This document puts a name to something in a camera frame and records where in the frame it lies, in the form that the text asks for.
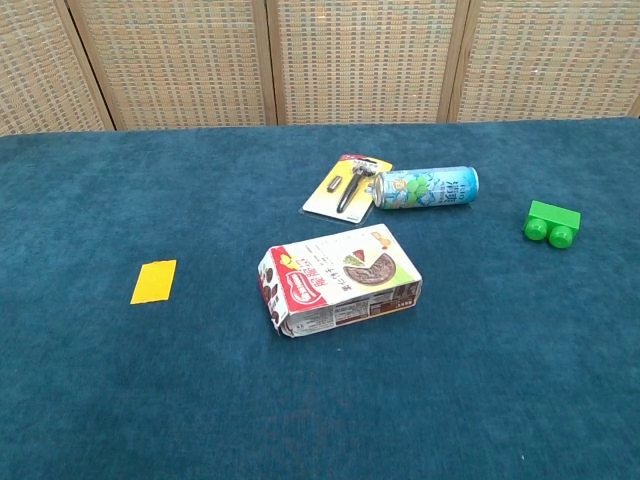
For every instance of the white red cookie box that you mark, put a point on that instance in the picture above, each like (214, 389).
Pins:
(340, 280)

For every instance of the razor in blister pack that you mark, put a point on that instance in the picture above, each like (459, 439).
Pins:
(332, 192)

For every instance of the light blue drink can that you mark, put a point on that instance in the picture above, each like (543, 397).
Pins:
(425, 187)

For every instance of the woven rattan screen panel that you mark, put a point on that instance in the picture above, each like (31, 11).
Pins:
(365, 60)
(35, 75)
(550, 60)
(170, 60)

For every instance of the blue felt table cover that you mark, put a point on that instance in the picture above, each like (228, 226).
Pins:
(200, 390)

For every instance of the green toy building block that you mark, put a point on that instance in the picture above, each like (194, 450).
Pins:
(552, 220)

